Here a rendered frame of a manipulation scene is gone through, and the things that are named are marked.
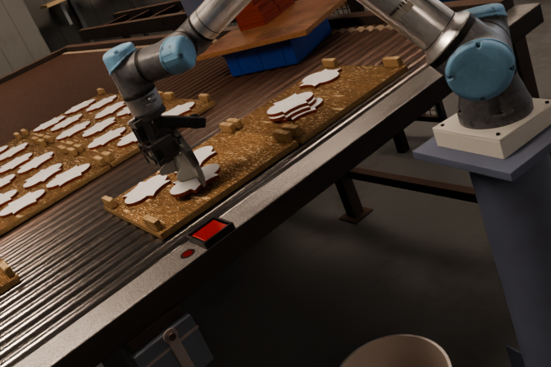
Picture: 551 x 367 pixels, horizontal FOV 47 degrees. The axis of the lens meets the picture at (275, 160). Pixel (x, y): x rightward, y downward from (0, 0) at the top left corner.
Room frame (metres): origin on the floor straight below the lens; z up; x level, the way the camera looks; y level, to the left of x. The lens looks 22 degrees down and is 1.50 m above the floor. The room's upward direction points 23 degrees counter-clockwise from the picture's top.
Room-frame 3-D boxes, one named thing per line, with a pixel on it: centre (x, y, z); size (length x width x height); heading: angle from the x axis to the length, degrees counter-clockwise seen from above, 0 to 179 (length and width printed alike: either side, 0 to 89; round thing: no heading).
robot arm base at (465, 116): (1.20, -0.47, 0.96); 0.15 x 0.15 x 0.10
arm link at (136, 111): (1.39, 0.22, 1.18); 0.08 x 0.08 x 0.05
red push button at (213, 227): (1.18, 0.18, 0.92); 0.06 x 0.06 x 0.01; 30
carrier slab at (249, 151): (1.49, 0.20, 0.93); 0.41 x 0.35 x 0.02; 119
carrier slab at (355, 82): (1.69, -0.17, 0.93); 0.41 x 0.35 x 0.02; 120
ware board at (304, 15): (2.41, -0.22, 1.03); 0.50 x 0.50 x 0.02; 51
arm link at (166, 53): (1.36, 0.12, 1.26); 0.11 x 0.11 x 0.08; 65
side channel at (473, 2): (3.56, 0.18, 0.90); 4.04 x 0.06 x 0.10; 30
